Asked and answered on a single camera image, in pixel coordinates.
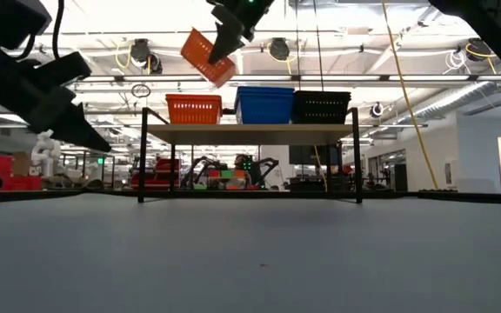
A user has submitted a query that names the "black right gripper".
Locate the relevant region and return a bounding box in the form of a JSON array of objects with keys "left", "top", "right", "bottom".
[{"left": 205, "top": 0, "right": 277, "bottom": 66}]

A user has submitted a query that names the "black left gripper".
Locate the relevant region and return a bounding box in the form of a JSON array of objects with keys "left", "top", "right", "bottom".
[{"left": 0, "top": 45, "right": 113, "bottom": 154}]

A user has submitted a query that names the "orange slotted plastic basket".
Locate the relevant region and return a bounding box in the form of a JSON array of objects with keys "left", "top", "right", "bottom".
[
  {"left": 179, "top": 27, "right": 238, "bottom": 90},
  {"left": 164, "top": 93, "right": 224, "bottom": 126}
]

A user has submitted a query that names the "blue slotted plastic basket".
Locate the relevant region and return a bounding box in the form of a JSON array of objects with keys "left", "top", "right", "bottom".
[
  {"left": 234, "top": 91, "right": 297, "bottom": 126},
  {"left": 235, "top": 85, "right": 297, "bottom": 95}
]

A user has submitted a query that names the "black slotted plastic basket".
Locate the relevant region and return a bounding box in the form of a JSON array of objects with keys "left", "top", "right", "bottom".
[{"left": 291, "top": 93, "right": 352, "bottom": 125}]

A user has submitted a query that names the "cardboard box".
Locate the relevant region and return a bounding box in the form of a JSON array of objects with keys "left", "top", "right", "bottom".
[{"left": 12, "top": 151, "right": 33, "bottom": 177}]

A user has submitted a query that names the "red cabinet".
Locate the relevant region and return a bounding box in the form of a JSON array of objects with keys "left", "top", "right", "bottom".
[{"left": 0, "top": 155, "right": 43, "bottom": 192}]

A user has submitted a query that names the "red tool chest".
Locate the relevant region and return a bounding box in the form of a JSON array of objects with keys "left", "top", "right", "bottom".
[{"left": 130, "top": 158, "right": 181, "bottom": 191}]

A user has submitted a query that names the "long ceiling light strip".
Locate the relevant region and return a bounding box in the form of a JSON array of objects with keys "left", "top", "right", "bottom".
[{"left": 71, "top": 73, "right": 501, "bottom": 84}]

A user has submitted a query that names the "black monitor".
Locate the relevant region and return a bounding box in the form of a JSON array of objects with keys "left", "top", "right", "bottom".
[{"left": 288, "top": 144, "right": 344, "bottom": 167}]

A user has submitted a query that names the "thin black hanging cable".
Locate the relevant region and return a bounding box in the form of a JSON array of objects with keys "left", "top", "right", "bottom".
[
  {"left": 312, "top": 0, "right": 324, "bottom": 93},
  {"left": 294, "top": 0, "right": 303, "bottom": 93}
]

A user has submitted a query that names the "wooden shelf with black frame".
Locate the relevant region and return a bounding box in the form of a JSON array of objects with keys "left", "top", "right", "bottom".
[{"left": 137, "top": 106, "right": 364, "bottom": 205}]

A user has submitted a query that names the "yellow hanging cable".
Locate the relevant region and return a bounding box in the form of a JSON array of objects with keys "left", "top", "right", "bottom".
[
  {"left": 312, "top": 145, "right": 329, "bottom": 193},
  {"left": 379, "top": 0, "right": 440, "bottom": 191}
]

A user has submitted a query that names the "white cable coil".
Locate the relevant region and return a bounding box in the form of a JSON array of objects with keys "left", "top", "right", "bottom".
[{"left": 444, "top": 49, "right": 468, "bottom": 76}]

